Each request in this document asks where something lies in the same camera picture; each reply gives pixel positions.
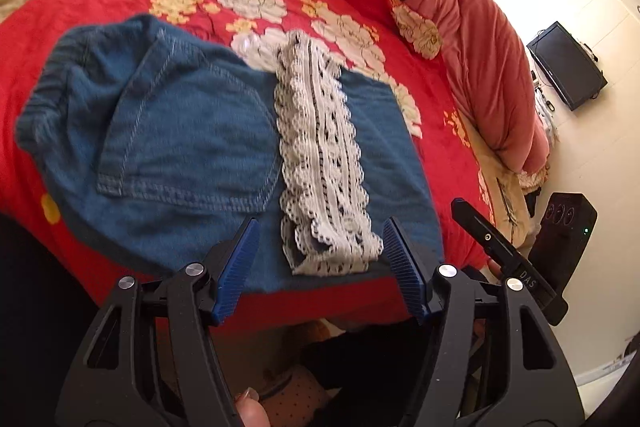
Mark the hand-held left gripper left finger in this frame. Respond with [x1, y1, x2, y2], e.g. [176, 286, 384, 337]
[55, 217, 261, 427]

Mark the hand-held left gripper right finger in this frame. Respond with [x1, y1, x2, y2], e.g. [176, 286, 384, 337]
[382, 217, 586, 427]

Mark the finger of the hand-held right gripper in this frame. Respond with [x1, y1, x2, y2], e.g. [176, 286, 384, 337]
[451, 198, 568, 325]

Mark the blue denim pants lace hem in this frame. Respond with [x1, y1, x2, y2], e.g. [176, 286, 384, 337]
[15, 14, 443, 293]

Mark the person's left hand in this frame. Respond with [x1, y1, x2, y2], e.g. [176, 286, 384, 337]
[234, 387, 271, 427]

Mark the dotted pink slipper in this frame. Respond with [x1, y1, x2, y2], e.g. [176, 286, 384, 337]
[262, 366, 343, 427]

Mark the black flat screen television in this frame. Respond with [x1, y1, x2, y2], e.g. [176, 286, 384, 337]
[526, 21, 609, 111]

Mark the coral pink quilt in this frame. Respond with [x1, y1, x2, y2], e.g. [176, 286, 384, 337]
[105, 0, 551, 172]

